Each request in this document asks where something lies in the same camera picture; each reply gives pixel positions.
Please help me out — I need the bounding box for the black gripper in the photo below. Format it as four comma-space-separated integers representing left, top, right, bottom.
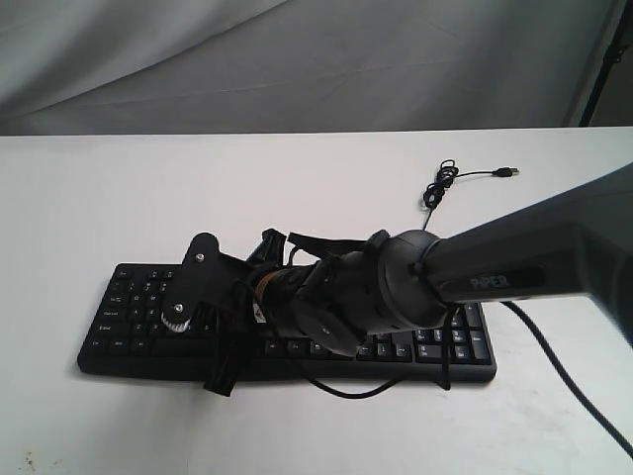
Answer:
204, 229, 321, 397

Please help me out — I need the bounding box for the grey backdrop cloth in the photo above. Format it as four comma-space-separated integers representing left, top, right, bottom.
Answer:
1, 1, 625, 136

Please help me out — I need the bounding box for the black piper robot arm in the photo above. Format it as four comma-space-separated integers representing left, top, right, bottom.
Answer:
201, 166, 632, 395

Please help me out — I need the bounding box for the black acer keyboard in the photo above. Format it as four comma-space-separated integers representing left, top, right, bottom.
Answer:
77, 263, 497, 383

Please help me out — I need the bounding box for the black USB cable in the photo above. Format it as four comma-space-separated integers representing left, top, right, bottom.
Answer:
418, 158, 521, 232

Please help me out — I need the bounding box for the black tripod stand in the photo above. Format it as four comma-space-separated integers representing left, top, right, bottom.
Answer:
578, 0, 632, 128

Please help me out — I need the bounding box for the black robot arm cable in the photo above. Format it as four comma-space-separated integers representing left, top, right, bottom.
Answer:
276, 286, 633, 475

